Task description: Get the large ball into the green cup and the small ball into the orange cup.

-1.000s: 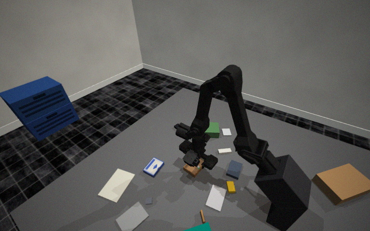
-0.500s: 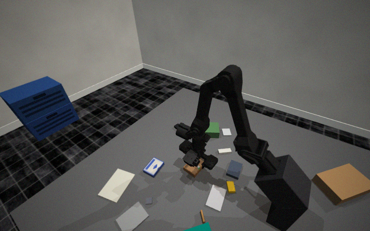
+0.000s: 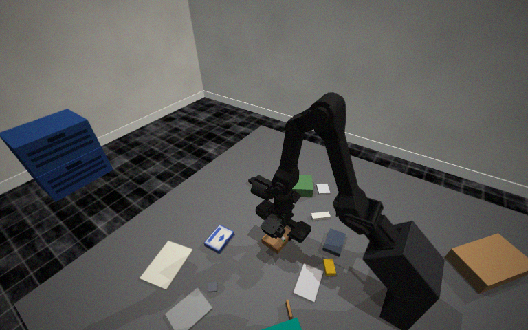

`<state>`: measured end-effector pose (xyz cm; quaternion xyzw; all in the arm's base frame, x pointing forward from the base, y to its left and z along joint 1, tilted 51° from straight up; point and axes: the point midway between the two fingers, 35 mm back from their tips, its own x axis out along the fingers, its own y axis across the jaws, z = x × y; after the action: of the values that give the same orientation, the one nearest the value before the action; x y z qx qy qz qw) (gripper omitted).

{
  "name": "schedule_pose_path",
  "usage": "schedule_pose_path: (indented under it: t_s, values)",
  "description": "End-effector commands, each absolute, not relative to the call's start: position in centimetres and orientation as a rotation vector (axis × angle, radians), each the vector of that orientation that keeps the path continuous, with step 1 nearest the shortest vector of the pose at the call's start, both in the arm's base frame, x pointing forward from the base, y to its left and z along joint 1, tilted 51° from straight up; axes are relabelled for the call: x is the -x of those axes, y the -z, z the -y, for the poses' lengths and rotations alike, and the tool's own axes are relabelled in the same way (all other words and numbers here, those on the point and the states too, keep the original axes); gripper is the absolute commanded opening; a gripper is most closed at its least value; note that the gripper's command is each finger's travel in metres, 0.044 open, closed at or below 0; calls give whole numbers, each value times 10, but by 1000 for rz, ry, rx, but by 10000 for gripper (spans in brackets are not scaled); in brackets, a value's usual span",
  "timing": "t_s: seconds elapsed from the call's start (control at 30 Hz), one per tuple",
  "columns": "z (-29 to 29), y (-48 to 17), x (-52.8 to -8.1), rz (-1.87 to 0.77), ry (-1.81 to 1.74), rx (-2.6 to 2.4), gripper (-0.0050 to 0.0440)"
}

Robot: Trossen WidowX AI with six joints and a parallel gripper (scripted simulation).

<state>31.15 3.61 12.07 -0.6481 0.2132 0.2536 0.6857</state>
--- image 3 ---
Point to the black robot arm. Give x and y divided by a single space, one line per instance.
327 117

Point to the flat tan wooden box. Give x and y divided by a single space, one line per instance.
489 262

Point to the yellow rectangular block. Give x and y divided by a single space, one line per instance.
329 267

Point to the green box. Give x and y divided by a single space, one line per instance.
304 186

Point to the white flat square block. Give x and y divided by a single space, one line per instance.
323 189

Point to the white rectangular block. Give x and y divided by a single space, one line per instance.
320 216

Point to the wooden ball-in-hole puzzle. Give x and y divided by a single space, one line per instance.
277 244

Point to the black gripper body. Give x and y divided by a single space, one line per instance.
299 230

